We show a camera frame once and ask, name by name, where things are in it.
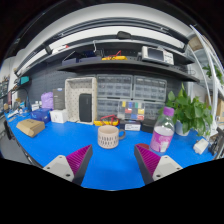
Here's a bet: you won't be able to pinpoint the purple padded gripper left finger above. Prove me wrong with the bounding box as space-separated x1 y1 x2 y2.
44 145 93 185

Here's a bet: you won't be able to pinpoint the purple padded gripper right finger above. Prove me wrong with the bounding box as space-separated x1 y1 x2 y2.
134 144 182 184

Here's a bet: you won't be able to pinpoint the clear bottle purple cap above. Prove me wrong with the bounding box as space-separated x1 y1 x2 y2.
150 106 175 153

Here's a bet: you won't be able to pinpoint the beige patterned ceramic mug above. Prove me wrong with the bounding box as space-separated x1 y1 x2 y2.
98 125 126 149

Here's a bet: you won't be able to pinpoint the black white labelled box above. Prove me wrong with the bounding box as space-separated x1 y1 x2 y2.
120 120 141 131

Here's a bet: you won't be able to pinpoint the small white box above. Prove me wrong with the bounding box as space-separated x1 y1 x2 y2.
50 110 68 124

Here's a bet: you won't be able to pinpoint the white power adapter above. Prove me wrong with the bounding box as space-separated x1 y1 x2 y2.
193 139 209 154

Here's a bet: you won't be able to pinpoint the brown cardboard box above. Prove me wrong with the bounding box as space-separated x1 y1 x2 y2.
17 119 45 137

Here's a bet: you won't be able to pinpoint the yellow red multimeter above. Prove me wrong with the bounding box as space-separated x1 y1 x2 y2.
94 115 120 126

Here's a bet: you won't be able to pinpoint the clear box colourful parts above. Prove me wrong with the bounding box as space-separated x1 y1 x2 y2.
117 100 145 121

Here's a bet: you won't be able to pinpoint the blue box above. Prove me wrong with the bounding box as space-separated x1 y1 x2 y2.
31 108 50 123

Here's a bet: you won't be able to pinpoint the green potted plant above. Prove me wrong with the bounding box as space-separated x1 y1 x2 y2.
165 86 213 136

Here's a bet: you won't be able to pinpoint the black rectangular speaker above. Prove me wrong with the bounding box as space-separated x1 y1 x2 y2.
79 93 92 122

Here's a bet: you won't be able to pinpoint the dark grey box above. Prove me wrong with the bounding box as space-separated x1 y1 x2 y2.
53 88 65 110

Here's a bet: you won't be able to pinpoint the purple plastic bag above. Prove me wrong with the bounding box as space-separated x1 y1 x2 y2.
41 92 53 109

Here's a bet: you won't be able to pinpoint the grey drawer cabinet right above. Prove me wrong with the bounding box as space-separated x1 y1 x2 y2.
133 76 167 102

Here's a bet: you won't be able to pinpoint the grey drawer cabinet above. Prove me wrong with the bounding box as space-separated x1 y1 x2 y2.
97 74 132 98
133 76 167 102

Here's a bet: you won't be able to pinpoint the white perforated tray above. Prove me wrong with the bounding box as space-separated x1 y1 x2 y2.
65 77 97 125

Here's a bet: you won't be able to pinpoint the grey drawer cabinet left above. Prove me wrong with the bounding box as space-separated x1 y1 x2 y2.
97 74 132 98

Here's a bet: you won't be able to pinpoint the dark metal shelf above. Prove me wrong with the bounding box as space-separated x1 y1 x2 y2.
58 60 199 82

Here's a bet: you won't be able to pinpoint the white oscilloscope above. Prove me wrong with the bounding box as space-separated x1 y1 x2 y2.
142 46 174 65

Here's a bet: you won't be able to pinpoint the yellow tool on shelf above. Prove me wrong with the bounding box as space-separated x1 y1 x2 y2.
102 50 128 61

